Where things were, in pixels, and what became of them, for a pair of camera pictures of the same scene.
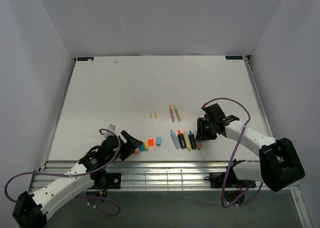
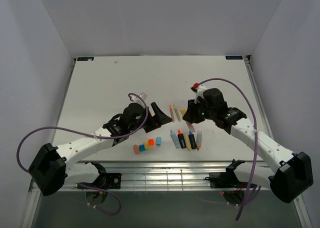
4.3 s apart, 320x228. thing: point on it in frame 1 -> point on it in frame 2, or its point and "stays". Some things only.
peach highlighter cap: [137, 151] stays
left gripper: [132, 143] -> [159, 119]
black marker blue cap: [192, 140] stays
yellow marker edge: [187, 140] stays
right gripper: [201, 133] -> [190, 115]
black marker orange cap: [181, 139] stays
